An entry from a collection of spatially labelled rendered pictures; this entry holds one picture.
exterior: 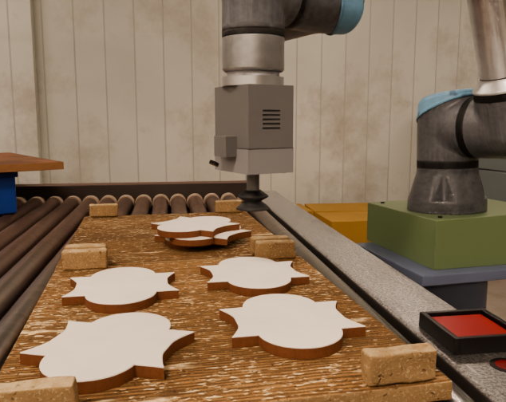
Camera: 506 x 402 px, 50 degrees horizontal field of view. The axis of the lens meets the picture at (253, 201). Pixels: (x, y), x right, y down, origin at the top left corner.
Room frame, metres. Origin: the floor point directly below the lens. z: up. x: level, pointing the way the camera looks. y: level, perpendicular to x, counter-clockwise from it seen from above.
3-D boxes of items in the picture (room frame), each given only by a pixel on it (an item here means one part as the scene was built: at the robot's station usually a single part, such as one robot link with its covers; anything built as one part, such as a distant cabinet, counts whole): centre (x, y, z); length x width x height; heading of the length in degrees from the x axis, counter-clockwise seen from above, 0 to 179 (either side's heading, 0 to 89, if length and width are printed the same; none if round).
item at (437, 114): (1.08, -0.39, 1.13); 0.13 x 0.12 x 0.14; 33
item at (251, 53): (0.68, 0.00, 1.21); 0.08 x 0.08 x 0.05
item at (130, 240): (0.97, 0.15, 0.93); 0.41 x 0.35 x 0.02; 12
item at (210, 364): (0.56, 0.06, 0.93); 0.41 x 0.35 x 0.02; 12
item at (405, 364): (0.40, -0.11, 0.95); 0.06 x 0.02 x 0.03; 102
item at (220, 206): (1.19, 0.05, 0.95); 0.06 x 0.02 x 0.03; 102
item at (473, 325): (0.53, -0.22, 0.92); 0.06 x 0.06 x 0.01; 9
